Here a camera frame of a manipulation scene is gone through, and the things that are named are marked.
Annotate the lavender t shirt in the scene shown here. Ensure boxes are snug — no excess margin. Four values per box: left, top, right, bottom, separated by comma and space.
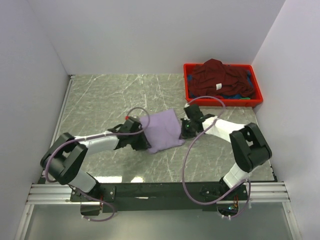
144, 108, 185, 154

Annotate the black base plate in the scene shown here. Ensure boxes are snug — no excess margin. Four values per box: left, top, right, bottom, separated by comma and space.
69, 181, 250, 216

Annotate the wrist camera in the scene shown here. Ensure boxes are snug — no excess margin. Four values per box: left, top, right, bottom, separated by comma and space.
184, 104, 215, 123
115, 115, 142, 133

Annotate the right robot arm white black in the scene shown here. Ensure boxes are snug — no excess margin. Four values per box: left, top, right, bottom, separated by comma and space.
181, 114, 272, 200

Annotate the dark red t shirt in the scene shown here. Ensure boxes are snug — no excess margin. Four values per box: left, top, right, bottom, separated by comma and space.
187, 59, 255, 99

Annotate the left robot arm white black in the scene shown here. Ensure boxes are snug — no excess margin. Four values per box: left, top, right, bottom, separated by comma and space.
40, 124, 151, 201

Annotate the aluminium front rail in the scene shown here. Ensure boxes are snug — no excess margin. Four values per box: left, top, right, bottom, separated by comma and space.
25, 182, 291, 205

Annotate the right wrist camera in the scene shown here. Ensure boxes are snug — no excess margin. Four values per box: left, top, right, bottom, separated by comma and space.
184, 104, 215, 123

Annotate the red plastic bin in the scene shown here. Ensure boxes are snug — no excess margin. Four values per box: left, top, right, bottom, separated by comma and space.
183, 63, 263, 108

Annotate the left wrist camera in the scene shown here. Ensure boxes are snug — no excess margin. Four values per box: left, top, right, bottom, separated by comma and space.
115, 115, 142, 133

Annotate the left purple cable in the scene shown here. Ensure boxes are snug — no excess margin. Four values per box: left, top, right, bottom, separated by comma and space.
44, 107, 152, 222

